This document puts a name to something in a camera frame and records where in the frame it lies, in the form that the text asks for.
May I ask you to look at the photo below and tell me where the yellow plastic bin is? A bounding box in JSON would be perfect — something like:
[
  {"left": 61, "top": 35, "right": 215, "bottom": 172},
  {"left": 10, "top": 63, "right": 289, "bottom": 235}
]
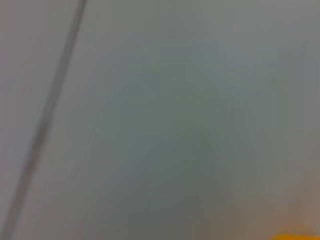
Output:
[{"left": 271, "top": 233, "right": 320, "bottom": 240}]

